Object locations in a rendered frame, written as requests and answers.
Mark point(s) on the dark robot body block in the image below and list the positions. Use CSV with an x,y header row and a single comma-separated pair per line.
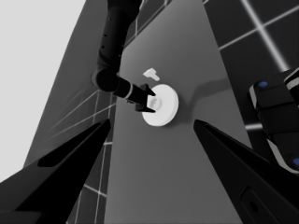
x,y
274,105

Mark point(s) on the small white T-shaped piece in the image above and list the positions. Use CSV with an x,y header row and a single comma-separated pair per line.
x,y
150,73

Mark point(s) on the large thick white disc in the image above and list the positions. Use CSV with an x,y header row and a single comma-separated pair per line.
x,y
166,109

